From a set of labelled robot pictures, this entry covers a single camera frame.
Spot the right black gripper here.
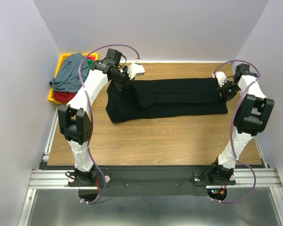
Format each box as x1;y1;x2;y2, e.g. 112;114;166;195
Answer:
216;79;241;101

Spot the black t shirt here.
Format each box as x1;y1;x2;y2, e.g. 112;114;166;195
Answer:
106;78;228;123

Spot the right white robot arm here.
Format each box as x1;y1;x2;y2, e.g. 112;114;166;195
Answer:
208;60;275;184

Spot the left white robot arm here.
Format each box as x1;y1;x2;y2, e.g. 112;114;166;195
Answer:
58;48;130;186

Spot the green t shirt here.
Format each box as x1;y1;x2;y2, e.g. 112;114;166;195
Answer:
83;58;94;82

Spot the grey blue t shirt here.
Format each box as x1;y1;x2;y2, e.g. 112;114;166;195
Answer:
49;53;84;93

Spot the yellow plastic bin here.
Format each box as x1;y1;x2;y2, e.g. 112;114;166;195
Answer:
48;53;86;104

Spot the red t shirt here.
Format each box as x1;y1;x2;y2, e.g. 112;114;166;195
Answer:
52;55;96;104

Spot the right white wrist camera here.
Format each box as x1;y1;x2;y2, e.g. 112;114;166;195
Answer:
212;72;226;87

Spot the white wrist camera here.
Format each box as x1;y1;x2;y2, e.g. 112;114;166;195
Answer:
127;58;145;80
212;72;226;87

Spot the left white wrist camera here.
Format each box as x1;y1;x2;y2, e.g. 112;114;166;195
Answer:
127;58;145;80

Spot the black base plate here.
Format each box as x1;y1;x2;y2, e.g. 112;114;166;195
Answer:
65;166;235;199

